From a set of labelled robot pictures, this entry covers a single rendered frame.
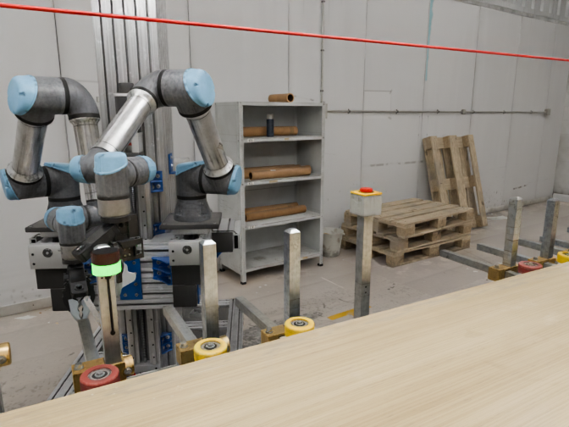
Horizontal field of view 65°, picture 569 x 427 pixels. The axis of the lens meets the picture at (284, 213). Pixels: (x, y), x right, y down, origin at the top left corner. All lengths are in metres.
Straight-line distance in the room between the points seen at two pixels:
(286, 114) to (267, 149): 0.40
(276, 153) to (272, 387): 3.58
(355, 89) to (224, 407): 4.40
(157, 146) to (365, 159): 3.54
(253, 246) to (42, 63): 2.34
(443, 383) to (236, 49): 3.60
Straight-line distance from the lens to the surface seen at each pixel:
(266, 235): 4.50
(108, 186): 1.14
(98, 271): 1.05
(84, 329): 1.42
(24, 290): 3.91
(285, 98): 4.05
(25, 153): 1.75
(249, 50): 4.30
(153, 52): 1.98
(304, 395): 0.97
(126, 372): 1.21
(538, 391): 1.11
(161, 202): 2.00
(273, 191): 4.45
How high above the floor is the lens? 1.45
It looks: 12 degrees down
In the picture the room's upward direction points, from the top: straight up
